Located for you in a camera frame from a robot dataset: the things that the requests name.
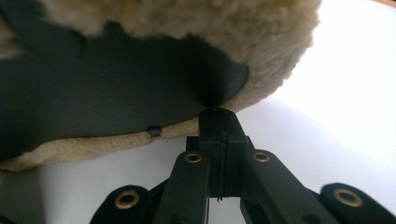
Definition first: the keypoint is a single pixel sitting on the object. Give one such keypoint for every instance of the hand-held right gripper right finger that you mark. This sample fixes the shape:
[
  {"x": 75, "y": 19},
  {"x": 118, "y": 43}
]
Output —
[{"x": 264, "y": 193}]

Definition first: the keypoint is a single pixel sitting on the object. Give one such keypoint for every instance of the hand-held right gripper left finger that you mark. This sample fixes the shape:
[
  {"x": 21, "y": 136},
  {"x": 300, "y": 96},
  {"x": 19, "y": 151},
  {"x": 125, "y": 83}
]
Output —
[{"x": 190, "y": 186}]

